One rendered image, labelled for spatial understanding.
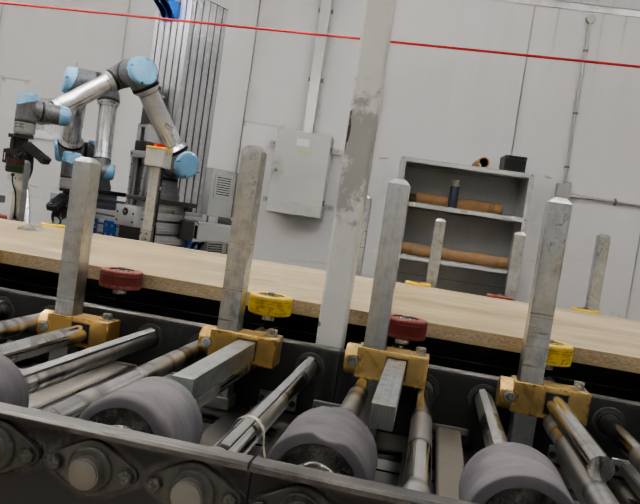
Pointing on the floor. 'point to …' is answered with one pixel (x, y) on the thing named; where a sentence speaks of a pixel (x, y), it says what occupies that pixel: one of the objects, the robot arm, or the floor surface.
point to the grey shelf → (464, 221)
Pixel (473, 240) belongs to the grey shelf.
